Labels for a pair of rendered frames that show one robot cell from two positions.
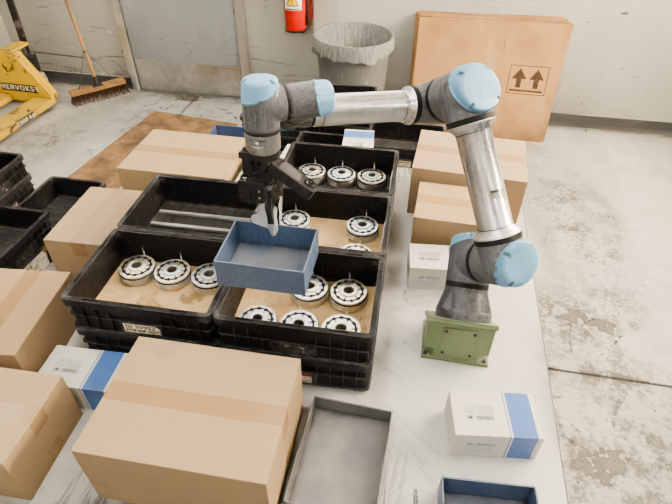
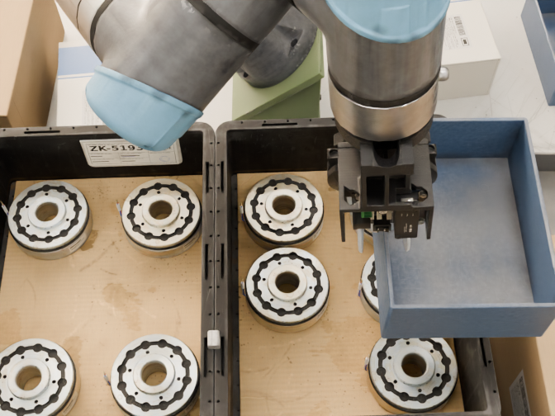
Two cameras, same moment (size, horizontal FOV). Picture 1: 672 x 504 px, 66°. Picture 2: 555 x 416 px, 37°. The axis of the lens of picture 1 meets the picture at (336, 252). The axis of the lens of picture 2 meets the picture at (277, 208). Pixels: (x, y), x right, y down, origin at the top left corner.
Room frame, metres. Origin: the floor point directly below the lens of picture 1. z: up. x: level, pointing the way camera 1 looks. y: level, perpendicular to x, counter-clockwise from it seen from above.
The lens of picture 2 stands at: (1.13, 0.50, 1.79)
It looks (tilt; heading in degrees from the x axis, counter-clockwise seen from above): 60 degrees down; 260
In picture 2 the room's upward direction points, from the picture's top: 1 degrees counter-clockwise
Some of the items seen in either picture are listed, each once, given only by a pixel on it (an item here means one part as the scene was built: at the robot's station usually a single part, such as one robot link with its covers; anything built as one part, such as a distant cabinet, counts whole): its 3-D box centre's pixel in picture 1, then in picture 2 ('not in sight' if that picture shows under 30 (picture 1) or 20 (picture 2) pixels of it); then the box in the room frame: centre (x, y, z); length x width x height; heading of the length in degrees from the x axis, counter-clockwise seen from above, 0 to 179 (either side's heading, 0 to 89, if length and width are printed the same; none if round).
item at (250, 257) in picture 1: (268, 256); (456, 224); (0.89, 0.15, 1.10); 0.20 x 0.15 x 0.07; 80
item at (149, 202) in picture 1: (200, 220); not in sight; (1.33, 0.43, 0.87); 0.40 x 0.30 x 0.11; 81
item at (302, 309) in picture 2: (309, 287); (286, 284); (1.04, 0.07, 0.86); 0.10 x 0.10 x 0.01
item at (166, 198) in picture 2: not in sight; (160, 210); (1.18, -0.06, 0.86); 0.05 x 0.05 x 0.01
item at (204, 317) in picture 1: (158, 271); not in sight; (1.04, 0.48, 0.92); 0.40 x 0.30 x 0.02; 81
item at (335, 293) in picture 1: (348, 291); (283, 207); (1.02, -0.04, 0.86); 0.10 x 0.10 x 0.01
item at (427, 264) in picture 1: (439, 267); (102, 106); (1.25, -0.33, 0.75); 0.20 x 0.12 x 0.09; 86
